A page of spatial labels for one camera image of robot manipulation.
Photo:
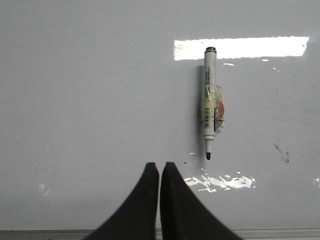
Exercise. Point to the white whiteboard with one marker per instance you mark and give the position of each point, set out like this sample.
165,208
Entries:
92,90

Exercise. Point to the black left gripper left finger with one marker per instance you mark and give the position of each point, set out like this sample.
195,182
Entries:
136,217

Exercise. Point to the grey aluminium whiteboard frame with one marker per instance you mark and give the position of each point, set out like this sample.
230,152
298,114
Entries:
246,234

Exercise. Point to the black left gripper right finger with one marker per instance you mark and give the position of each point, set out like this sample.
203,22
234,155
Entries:
182,215

